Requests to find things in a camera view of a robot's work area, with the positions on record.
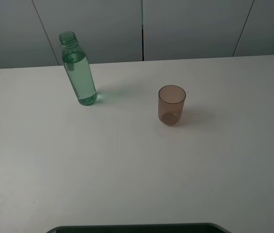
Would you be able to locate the green transparent water bottle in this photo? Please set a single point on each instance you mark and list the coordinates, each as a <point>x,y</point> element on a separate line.
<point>78,69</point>

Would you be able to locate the pink translucent plastic cup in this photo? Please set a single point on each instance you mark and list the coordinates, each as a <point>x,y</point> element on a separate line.
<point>171,103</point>

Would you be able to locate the dark tray edge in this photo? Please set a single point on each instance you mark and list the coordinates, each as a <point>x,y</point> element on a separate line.
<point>146,228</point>

